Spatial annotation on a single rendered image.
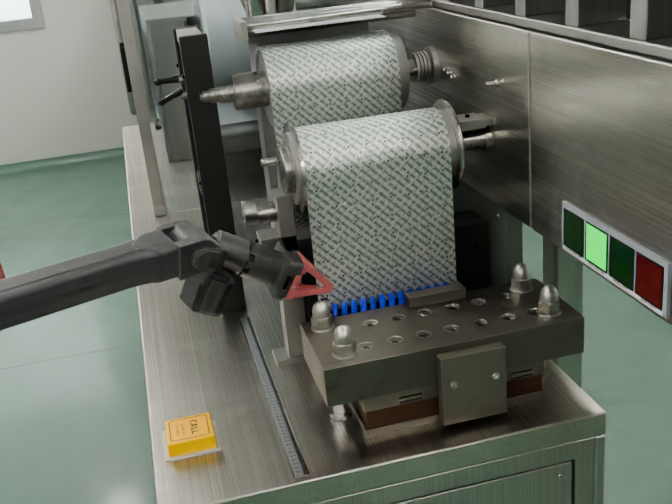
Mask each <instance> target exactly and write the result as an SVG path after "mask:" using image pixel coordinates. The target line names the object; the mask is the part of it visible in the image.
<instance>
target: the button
mask: <svg viewBox="0 0 672 504"><path fill-rule="evenodd" d="M164 424H165V432H166V440H167V448H168V453H169V457H170V458H171V457H175V456H180V455H184V454H189V453H193V452H198V451H203V450H207V449H212V448H216V440H215V434H214V430H213V425H212V421H211V416H210V413H209V412H207V413H202V414H197V415H193V416H188V417H183V418H178V419H174V420H169V421H165V423H164Z"/></svg>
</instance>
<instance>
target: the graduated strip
mask: <svg viewBox="0 0 672 504"><path fill-rule="evenodd" d="M239 321H240V324H241V327H242V330H243V332H244V335H245V338H246V341H247V344H248V347H249V350H250V353H251V355H252V358H253V361H254V364H255V367H256V370H257V373H258V376H259V378H260V381H261V384H262V387H263V390H264V393H265V396H266V399H267V401H268V404H269V407H270V410H271V413H272V416H273V419H274V422H275V424H276V427H277V430H278V433H279V436H280V439H281V442H282V445H283V447H284V450H285V453H286V456H287V459H288V462H289V465H290V468H291V470H292V473H293V476H294V478H297V477H301V476H306V475H310V474H309V472H308V469H307V466H306V464H305V461H304V458H303V456H302V453H301V450H300V448H299V445H298V442H297V440H296V437H295V435H294V432H293V429H292V427H291V424H290V421H289V419H288V416H287V413H286V411H285V408H284V405H283V403H282V400H281V398H280V395H279V392H278V390H277V387H276V384H275V382H274V379H273V376H272V374H271V371H270V369H269V366H268V363H267V361H266V358H265V355H264V353H263V350H262V347H261V345H260V342H259V339H258V337H257V334H256V332H255V329H254V326H253V324H252V321H251V318H250V316H248V317H242V318H239Z"/></svg>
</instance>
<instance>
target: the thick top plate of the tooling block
mask: <svg viewBox="0 0 672 504"><path fill-rule="evenodd" d="M531 285H532V286H533V290H532V291H531V292H529V293H524V294H519V293H514V292H512V291H510V286H511V283H507V284H502V285H497V286H492V287H486V288H481V289H476V290H471V291H466V298H462V299H457V300H452V301H447V302H441V303H436V304H431V305H426V306H421V307H416V308H411V309H410V308H409V307H408V306H407V305H406V303H404V304H399V305H394V306H388V307H383V308H378V309H373V310H368V311H363V312H358V313H352V314H347V315H342V316H337V317H333V323H334V325H335V328H334V329H333V330H332V331H330V332H327V333H315V332H313V331H312V330H311V326H312V324H311V322H306V323H301V324H300V328H301V337H302V345H303V353H304V358H305V360H306V362H307V365H308V367H309V369H310V371H311V373H312V375H313V377H314V379H315V382H316V384H317V386H318V388H319V390H320V392H321V394H322V396H323V399H324V401H325V403H326V405H327V407H332V406H336V405H341V404H346V403H350V402H355V401H360V400H364V399H369V398H374V397H378V396H383V395H387V394H392V393H397V392H401V391H406V390H411V389H415V388H420V387H425V386H429V385H434V384H437V366H436V354H439V353H444V352H448V351H453V350H458V349H463V348H468V347H473V346H477V345H482V344H487V343H492V342H497V341H501V342H502V343H503V344H504V345H505V346H506V369H509V368H513V367H518V366H523V365H527V364H532V363H536V362H541V361H546V360H550V359H555V358H560V357H564V356H569V355H574V354H578V353H583V352H584V316H583V315H581V314H580V313H579V312H578V311H576V310H575V309H574V308H573V307H571V306H570V305H569V304H568V303H566V302H565V301H564V300H563V299H561V298H560V297H559V296H558V298H559V308H560V309H561V315H560V316H558V317H554V318H545V317H541V316H539V315H538V314H537V312H536V311H537V309H538V301H539V298H540V291H541V289H542V288H543V287H544V286H545V285H544V284H543V283H541V282H540V281H539V280H538V279H536V278H533V279H531ZM340 325H345V326H347V327H348V328H349V329H350V330H351V332H352V337H353V339H355V345H356V350H357V355H356V356H355V357H354V358H352V359H349V360H337V359H335V358H333V356H332V352H333V348H332V343H333V341H334V331H335V329H336V328H337V327H338V326H340Z"/></svg>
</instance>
